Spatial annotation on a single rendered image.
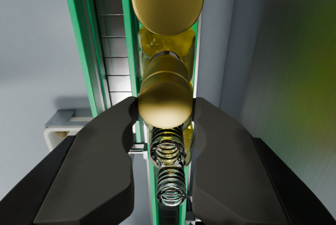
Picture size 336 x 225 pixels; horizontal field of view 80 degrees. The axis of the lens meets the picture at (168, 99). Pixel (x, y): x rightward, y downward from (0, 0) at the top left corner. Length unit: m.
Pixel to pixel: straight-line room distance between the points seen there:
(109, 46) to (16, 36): 0.30
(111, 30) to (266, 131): 0.30
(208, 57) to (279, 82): 0.32
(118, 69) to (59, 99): 0.29
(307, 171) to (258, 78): 0.13
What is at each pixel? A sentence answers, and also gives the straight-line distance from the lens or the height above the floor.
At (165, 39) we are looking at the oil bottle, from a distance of 0.18.
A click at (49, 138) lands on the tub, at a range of 0.65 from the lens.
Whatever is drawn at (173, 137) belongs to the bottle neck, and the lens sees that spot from 0.17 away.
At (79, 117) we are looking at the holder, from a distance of 0.63.
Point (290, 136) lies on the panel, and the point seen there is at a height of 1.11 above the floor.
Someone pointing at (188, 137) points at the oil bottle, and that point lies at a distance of 0.24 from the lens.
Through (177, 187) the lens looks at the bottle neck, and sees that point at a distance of 0.21.
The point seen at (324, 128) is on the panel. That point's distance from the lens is 0.20.
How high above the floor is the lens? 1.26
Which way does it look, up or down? 61 degrees down
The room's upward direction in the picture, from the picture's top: 180 degrees counter-clockwise
